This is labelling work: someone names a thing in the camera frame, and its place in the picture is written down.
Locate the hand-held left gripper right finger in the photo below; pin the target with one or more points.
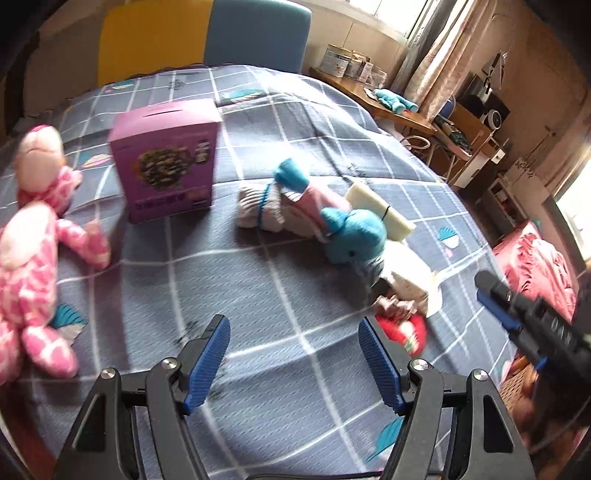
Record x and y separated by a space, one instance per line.
378 364

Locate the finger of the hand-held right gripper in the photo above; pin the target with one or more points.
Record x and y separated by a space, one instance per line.
501 309

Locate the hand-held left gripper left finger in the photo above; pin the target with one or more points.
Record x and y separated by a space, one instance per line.
207 364

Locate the red fuzzy sock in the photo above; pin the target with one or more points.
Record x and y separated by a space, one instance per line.
408 332

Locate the pink blanket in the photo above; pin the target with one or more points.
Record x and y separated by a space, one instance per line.
531 263

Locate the wicker basket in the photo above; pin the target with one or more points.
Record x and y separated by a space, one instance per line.
519 387

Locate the white rolled sock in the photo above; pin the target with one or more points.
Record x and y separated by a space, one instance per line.
411 272

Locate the grey checkered bedsheet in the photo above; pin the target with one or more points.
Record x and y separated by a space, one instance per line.
286 286

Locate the white small cabinet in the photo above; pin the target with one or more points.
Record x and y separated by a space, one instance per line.
517 189

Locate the blue plush sock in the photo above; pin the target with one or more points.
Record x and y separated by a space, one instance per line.
355 235

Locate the cream rolled sock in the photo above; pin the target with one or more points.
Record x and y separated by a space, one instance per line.
383 214

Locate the wooden shelf unit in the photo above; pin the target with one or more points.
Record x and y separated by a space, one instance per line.
471 147

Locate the grey white sock bundle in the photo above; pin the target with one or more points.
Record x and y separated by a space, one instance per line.
258 207

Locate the pink sock with blue cuff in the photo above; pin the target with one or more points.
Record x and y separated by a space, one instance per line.
309 196

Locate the black speaker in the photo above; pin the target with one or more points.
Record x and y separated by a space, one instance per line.
487 108

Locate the purple cardboard box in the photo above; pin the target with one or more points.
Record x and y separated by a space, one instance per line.
166 166

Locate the pink spotted plush toy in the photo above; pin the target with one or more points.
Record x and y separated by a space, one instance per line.
32 258

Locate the teal plush toy on shelf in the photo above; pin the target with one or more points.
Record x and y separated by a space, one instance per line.
395 100

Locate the wooden side shelf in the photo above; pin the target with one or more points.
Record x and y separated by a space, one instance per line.
369 101

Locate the beige patterned curtain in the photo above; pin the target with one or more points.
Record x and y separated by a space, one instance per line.
443 55

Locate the group of small jars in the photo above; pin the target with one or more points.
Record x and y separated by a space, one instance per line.
367 69

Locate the window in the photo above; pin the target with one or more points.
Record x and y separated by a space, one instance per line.
392 16

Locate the grey yellow blue headboard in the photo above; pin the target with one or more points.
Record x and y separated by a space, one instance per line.
198 32

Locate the metal frame chair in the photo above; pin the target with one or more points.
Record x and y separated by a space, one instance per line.
418 145

